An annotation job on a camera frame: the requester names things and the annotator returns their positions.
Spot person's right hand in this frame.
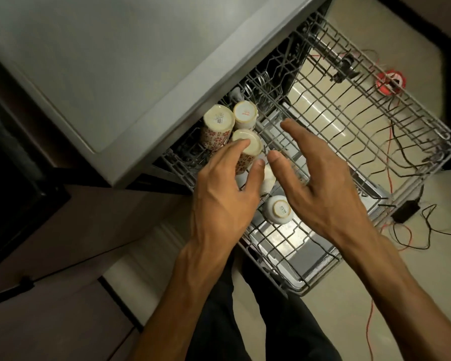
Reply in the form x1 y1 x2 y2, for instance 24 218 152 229
267 119 373 242

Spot person's left hand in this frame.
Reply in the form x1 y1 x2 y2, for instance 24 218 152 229
190 140 266 245

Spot red patterned ceramic cup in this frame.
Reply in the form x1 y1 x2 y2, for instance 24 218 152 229
231 128 264 175
233 101 258 131
201 104 236 151

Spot person's right forearm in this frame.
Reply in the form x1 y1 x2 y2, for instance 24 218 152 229
323 218 451 361

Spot person's left forearm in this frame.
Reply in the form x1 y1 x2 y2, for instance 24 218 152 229
128 237 245 361

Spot plain white ceramic cup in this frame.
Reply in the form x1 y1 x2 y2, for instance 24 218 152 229
259 163 277 196
263 195 294 225

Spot black rack clip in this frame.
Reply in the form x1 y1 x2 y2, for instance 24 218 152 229
331 52 362 84

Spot black power adapter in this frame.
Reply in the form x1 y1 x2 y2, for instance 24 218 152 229
392 199 421 224

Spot person's dark trousers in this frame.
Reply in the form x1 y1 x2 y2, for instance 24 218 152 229
186 255 332 361

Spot thin red wire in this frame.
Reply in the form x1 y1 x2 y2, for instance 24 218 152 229
365 90 415 361

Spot red wire spool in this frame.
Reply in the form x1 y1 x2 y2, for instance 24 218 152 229
375 69 407 96

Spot thin black cable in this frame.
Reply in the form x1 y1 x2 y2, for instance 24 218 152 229
393 101 451 253

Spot grey wire dishwasher rack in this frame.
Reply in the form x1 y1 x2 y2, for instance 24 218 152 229
150 11 451 297

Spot black floor cable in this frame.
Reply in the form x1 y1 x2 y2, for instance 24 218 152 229
0 276 37 309

